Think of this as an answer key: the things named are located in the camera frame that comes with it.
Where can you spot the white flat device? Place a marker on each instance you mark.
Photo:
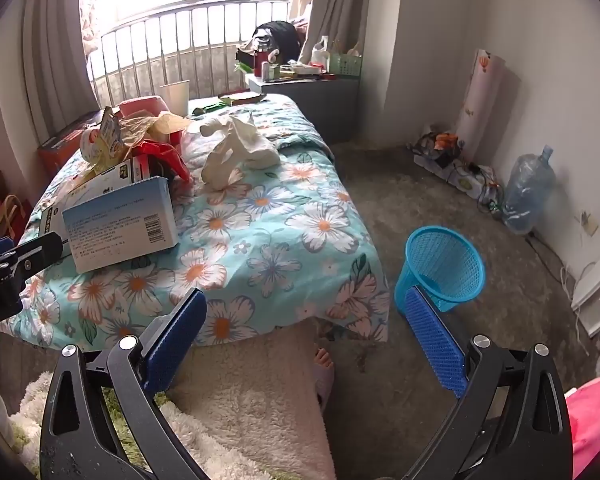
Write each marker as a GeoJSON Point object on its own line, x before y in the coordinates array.
{"type": "Point", "coordinates": [592, 290]}

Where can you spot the floral light blue blanket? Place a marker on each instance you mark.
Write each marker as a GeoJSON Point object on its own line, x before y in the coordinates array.
{"type": "Point", "coordinates": [280, 220]}

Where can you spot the grey curtain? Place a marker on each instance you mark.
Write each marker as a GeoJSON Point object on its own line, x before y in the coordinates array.
{"type": "Point", "coordinates": [340, 5]}
{"type": "Point", "coordinates": [50, 35]}

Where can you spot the green snack packet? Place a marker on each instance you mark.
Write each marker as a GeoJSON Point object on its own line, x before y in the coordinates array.
{"type": "Point", "coordinates": [212, 106]}

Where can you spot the green plastic basket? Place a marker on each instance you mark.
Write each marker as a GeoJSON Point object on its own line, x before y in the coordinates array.
{"type": "Point", "coordinates": [345, 65]}

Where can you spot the black orange bag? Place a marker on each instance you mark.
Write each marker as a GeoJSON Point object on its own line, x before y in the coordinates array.
{"type": "Point", "coordinates": [437, 142]}

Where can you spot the white printed box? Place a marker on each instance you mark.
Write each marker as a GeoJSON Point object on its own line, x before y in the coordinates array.
{"type": "Point", "coordinates": [50, 215]}

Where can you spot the red snack packet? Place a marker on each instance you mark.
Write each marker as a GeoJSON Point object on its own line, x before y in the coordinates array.
{"type": "Point", "coordinates": [162, 152]}

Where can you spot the light blue cardboard box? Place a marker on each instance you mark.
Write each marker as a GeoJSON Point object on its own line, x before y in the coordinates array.
{"type": "Point", "coordinates": [120, 225]}

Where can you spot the pink cloth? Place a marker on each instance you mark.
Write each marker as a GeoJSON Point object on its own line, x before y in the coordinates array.
{"type": "Point", "coordinates": [595, 425]}

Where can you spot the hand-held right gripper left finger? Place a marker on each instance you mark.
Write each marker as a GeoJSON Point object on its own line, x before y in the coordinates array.
{"type": "Point", "coordinates": [175, 345]}

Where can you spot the pink purple snack packet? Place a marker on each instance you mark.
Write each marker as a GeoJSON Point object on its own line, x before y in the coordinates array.
{"type": "Point", "coordinates": [140, 106]}

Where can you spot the white paper cup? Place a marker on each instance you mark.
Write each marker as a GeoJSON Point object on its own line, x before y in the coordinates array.
{"type": "Point", "coordinates": [175, 97]}

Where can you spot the white plush blanket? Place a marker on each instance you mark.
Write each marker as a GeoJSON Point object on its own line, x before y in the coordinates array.
{"type": "Point", "coordinates": [250, 410]}

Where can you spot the red cardboard box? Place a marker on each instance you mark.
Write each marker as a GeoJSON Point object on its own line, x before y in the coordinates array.
{"type": "Point", "coordinates": [60, 147]}

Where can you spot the orange snack packet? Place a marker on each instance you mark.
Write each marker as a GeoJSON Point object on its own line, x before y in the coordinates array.
{"type": "Point", "coordinates": [102, 140]}

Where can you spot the grey nightstand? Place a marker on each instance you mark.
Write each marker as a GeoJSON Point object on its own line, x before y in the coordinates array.
{"type": "Point", "coordinates": [315, 105]}

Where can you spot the red container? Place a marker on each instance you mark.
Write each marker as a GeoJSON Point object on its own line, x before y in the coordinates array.
{"type": "Point", "coordinates": [262, 57]}

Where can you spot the purple slipper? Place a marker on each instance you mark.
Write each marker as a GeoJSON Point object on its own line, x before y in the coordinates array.
{"type": "Point", "coordinates": [325, 382]}

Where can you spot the crumpled brown paper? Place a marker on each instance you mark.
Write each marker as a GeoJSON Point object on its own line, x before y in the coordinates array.
{"type": "Point", "coordinates": [145, 127]}

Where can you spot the white printed package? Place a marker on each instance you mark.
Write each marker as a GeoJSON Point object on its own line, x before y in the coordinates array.
{"type": "Point", "coordinates": [460, 180]}

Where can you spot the person's foot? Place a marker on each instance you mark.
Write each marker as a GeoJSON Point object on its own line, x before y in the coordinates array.
{"type": "Point", "coordinates": [323, 357]}

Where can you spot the blue plastic wastebasket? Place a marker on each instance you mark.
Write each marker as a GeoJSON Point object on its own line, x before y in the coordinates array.
{"type": "Point", "coordinates": [445, 260]}

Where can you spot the large blue water bottle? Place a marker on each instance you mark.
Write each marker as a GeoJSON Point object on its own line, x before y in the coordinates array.
{"type": "Point", "coordinates": [527, 190]}

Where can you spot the rolled printed poster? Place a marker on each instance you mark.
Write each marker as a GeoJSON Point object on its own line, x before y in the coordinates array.
{"type": "Point", "coordinates": [480, 105]}

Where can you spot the metal bed headboard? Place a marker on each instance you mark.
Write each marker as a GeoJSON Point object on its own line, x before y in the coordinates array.
{"type": "Point", "coordinates": [195, 5]}

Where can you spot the white plastic jug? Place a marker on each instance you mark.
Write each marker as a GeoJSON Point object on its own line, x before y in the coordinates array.
{"type": "Point", "coordinates": [321, 52]}

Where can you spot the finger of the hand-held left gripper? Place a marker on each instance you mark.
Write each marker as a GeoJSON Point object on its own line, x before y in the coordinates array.
{"type": "Point", "coordinates": [37, 252]}

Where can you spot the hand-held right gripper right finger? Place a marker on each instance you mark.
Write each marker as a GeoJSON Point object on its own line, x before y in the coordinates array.
{"type": "Point", "coordinates": [435, 342]}

